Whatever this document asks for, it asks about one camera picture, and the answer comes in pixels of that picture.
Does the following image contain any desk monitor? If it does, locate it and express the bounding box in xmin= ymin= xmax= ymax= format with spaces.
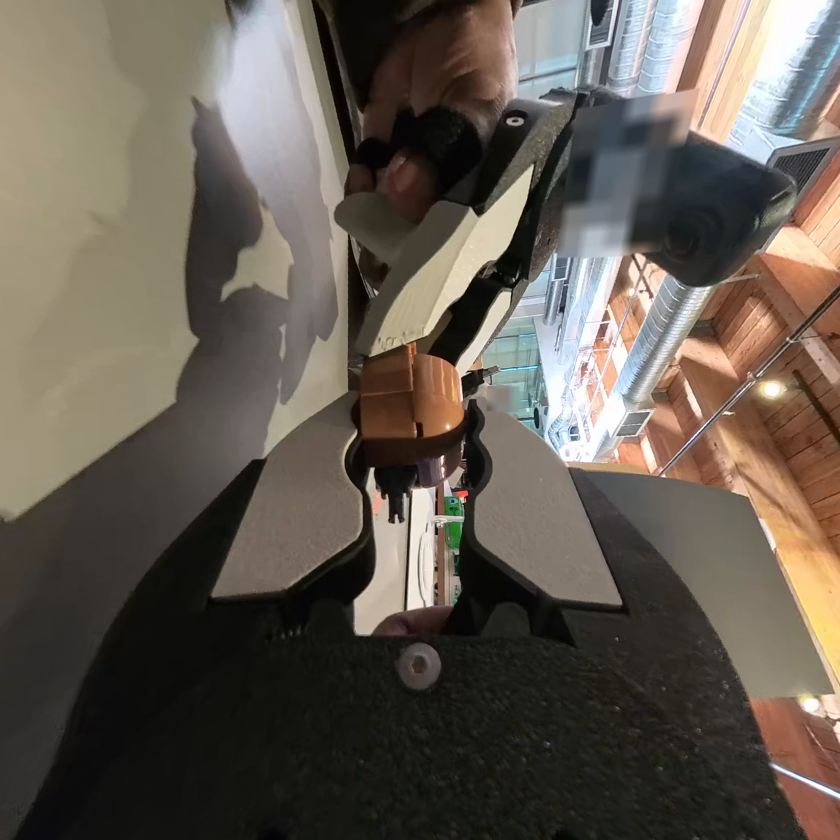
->
xmin=571 ymin=462 xmax=834 ymax=700

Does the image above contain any brown brick vehicle model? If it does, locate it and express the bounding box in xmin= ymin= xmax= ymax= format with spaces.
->
xmin=354 ymin=344 xmax=470 ymax=526

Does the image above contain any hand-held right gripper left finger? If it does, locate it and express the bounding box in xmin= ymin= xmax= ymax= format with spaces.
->
xmin=210 ymin=394 xmax=376 ymax=601

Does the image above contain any person's left hand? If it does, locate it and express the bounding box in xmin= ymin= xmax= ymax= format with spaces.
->
xmin=344 ymin=0 xmax=521 ymax=224

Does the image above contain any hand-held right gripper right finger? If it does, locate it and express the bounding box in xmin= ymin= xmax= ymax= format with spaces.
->
xmin=462 ymin=397 xmax=624 ymax=611

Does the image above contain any ceiling metal rod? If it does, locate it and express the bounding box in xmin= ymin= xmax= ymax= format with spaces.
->
xmin=658 ymin=305 xmax=840 ymax=476

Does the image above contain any grey desk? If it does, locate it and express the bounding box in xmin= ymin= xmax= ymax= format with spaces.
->
xmin=0 ymin=0 xmax=408 ymax=840

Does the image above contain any slim silver spiral duct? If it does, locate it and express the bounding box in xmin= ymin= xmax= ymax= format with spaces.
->
xmin=607 ymin=0 xmax=690 ymax=93

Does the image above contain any duct vent grille box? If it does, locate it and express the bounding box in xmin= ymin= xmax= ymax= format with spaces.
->
xmin=766 ymin=136 xmax=840 ymax=198

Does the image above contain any large silver spiral duct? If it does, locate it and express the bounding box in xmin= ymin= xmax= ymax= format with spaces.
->
xmin=613 ymin=0 xmax=840 ymax=411

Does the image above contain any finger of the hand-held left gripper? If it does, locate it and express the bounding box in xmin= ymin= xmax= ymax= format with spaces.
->
xmin=430 ymin=279 xmax=526 ymax=375
xmin=335 ymin=159 xmax=536 ymax=360

